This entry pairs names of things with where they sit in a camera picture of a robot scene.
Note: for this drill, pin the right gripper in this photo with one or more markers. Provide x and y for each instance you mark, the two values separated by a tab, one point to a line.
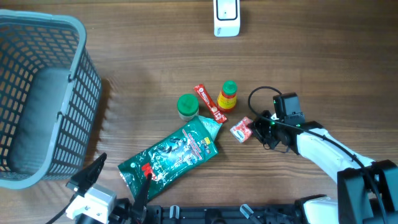
257	126

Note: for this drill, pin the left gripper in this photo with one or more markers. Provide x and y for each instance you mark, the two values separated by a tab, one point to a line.
122	215

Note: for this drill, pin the red white small carton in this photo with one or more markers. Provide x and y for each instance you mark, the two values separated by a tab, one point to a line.
241	131

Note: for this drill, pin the red coffee stick sachet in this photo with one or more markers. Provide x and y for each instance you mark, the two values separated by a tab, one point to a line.
219	117

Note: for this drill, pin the green snack bag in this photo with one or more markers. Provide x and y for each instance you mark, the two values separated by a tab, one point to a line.
167	160

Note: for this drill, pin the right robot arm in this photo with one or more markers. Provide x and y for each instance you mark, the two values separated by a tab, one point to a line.
367	189

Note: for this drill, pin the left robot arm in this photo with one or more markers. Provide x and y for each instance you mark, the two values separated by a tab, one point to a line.
93	203

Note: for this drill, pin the white barcode scanner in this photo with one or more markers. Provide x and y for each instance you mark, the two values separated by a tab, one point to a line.
227	19

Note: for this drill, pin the red sauce bottle green cap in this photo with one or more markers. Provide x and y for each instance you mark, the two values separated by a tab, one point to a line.
227	99

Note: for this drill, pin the light blue wipes pack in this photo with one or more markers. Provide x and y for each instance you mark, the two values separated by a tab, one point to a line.
211	126

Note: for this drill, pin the green lid jar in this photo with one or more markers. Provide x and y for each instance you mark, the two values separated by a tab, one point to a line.
188	107

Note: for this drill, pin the grey plastic basket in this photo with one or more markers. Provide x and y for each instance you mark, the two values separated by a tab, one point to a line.
50	92

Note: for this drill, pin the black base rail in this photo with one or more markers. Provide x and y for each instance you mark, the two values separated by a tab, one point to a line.
274	213

